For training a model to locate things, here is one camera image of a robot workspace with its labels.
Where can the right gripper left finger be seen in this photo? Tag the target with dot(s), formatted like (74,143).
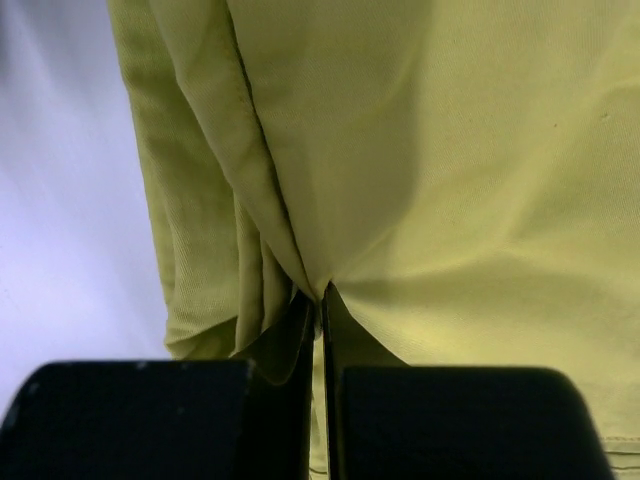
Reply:
(242,418)

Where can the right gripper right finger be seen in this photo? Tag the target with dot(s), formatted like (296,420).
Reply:
(389,420)

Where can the yellow-green trousers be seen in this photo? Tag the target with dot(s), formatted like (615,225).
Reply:
(464,173)

